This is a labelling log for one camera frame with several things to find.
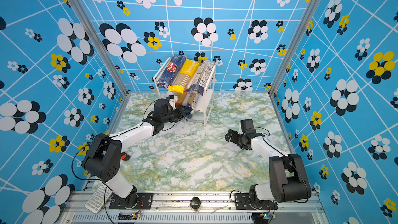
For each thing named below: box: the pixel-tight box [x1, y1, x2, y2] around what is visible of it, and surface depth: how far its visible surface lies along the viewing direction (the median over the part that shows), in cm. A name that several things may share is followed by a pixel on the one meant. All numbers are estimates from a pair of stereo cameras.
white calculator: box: [83, 183, 113, 215], surface depth 75 cm
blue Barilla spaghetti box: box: [156, 53, 188, 90], surface depth 81 cm
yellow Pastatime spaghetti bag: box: [167, 58, 200, 94], surface depth 81 cm
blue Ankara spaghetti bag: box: [186, 92, 197, 120], surface depth 88 cm
